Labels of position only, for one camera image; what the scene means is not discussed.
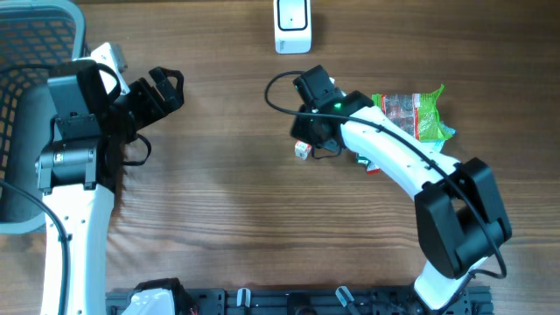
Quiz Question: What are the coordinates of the white barcode scanner box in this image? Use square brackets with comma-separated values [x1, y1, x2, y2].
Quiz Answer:
[273, 0, 312, 54]

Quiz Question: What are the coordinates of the teal white tissue pack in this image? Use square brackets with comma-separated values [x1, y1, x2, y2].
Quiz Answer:
[432, 122, 456, 152]

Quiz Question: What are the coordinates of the red tissue packet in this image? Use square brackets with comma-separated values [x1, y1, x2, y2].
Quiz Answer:
[294, 141, 312, 160]

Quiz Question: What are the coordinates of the red stick sachet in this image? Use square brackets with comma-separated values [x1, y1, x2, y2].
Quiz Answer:
[366, 162, 381, 174]

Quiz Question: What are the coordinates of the grey plastic mesh basket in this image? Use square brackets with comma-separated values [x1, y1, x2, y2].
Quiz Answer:
[0, 0, 91, 235]

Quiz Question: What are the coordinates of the green snack bag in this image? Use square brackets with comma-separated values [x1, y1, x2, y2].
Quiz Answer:
[371, 84, 455, 143]

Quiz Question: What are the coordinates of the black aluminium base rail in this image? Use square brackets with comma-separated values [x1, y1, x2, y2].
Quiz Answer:
[104, 284, 495, 315]

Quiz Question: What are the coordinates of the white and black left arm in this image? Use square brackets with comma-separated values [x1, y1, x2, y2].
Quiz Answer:
[36, 59, 185, 314]

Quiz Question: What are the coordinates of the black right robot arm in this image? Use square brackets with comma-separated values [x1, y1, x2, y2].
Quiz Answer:
[290, 66, 513, 314]

